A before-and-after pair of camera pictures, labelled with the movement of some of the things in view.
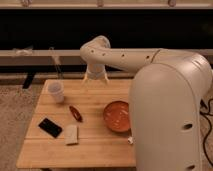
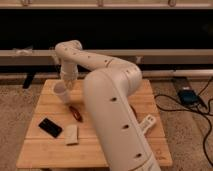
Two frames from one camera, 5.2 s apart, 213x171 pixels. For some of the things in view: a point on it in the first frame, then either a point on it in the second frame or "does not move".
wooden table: (80, 124) does not move
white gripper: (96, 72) to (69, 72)
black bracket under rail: (28, 80) does not move
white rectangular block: (70, 134) does not move
